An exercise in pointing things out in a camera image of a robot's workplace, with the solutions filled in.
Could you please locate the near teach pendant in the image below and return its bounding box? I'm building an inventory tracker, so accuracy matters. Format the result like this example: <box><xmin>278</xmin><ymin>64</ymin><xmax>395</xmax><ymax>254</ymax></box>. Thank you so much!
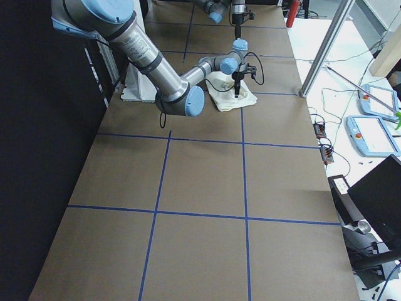
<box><xmin>345</xmin><ymin>115</ymin><xmax>400</xmax><ymax>157</ymax></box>

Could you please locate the red fire extinguisher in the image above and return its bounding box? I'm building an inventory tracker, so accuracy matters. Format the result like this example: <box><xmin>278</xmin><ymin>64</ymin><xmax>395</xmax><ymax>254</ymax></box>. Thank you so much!
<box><xmin>286</xmin><ymin>0</ymin><xmax>300</xmax><ymax>28</ymax></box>

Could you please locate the black monitor stand base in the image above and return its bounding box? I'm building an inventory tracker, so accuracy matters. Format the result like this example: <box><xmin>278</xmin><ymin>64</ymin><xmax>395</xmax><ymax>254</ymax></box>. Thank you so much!
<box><xmin>342</xmin><ymin>226</ymin><xmax>400</xmax><ymax>288</ymax></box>

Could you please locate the black monitor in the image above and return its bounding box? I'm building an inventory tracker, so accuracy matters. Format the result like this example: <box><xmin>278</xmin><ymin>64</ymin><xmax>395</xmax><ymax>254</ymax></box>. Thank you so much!
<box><xmin>348</xmin><ymin>154</ymin><xmax>400</xmax><ymax>250</ymax></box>

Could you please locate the aluminium frame post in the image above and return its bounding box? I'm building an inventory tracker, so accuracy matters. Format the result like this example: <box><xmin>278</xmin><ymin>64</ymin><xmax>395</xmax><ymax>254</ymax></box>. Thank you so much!
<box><xmin>299</xmin><ymin>0</ymin><xmax>356</xmax><ymax>98</ymax></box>

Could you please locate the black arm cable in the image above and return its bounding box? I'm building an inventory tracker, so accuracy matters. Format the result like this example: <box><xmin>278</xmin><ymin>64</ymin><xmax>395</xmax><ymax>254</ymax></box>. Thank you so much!
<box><xmin>228</xmin><ymin>6</ymin><xmax>255</xmax><ymax>26</ymax></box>
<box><xmin>159</xmin><ymin>51</ymin><xmax>266</xmax><ymax>129</ymax></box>

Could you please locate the wooden board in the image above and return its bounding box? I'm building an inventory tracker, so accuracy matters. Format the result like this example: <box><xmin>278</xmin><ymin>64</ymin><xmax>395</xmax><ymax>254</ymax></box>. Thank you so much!
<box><xmin>369</xmin><ymin>26</ymin><xmax>400</xmax><ymax>77</ymax></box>

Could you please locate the lower orange black connector box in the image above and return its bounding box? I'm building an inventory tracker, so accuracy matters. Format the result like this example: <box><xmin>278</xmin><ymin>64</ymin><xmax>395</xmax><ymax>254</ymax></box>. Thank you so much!
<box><xmin>320</xmin><ymin>145</ymin><xmax>334</xmax><ymax>166</ymax></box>

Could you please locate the black box with white label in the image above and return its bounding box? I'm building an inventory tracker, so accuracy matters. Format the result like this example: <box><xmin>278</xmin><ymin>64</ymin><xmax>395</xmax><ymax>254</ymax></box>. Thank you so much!
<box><xmin>328</xmin><ymin>175</ymin><xmax>365</xmax><ymax>224</ymax></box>

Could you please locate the orange black connector box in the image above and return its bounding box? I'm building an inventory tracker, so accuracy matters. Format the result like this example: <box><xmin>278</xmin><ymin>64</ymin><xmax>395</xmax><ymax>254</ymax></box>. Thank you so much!
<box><xmin>313</xmin><ymin>123</ymin><xmax>327</xmax><ymax>139</ymax></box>
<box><xmin>320</xmin><ymin>145</ymin><xmax>334</xmax><ymax>166</ymax></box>

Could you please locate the green tipped grabber stick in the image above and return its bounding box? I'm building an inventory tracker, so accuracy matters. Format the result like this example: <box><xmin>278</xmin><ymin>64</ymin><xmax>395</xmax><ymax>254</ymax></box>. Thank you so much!
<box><xmin>325</xmin><ymin>65</ymin><xmax>400</xmax><ymax>130</ymax></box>

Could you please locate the teach pendant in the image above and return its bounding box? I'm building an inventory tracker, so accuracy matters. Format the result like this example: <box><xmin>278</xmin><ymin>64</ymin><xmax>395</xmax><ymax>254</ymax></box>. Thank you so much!
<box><xmin>358</xmin><ymin>83</ymin><xmax>401</xmax><ymax>123</ymax></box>
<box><xmin>345</xmin><ymin>115</ymin><xmax>400</xmax><ymax>157</ymax></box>

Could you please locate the cream long sleeve shirt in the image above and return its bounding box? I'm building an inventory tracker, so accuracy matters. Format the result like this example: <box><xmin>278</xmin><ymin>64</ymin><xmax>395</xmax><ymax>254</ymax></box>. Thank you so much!
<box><xmin>205</xmin><ymin>71</ymin><xmax>258</xmax><ymax>112</ymax></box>

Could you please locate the far teach pendant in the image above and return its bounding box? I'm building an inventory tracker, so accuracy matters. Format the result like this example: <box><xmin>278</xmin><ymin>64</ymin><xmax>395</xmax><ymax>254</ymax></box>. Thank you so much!
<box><xmin>358</xmin><ymin>83</ymin><xmax>401</xmax><ymax>123</ymax></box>

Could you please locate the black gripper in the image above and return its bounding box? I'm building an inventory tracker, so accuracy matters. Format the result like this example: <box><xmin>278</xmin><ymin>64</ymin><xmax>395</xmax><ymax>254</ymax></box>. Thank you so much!
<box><xmin>231</xmin><ymin>13</ymin><xmax>245</xmax><ymax>38</ymax></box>
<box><xmin>231</xmin><ymin>63</ymin><xmax>257</xmax><ymax>98</ymax></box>

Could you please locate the upper orange black connector box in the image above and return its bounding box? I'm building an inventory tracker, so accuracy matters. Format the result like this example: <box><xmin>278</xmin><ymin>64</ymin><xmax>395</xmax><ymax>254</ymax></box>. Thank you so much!
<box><xmin>313</xmin><ymin>123</ymin><xmax>327</xmax><ymax>139</ymax></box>

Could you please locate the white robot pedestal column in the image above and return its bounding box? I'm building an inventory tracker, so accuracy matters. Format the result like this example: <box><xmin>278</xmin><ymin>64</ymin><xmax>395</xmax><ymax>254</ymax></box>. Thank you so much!
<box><xmin>121</xmin><ymin>64</ymin><xmax>157</xmax><ymax>103</ymax></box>

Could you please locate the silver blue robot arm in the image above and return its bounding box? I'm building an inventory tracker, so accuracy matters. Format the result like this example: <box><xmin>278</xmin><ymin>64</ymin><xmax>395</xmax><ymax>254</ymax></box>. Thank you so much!
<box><xmin>51</xmin><ymin>0</ymin><xmax>256</xmax><ymax>117</ymax></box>
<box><xmin>190</xmin><ymin>0</ymin><xmax>250</xmax><ymax>40</ymax></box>

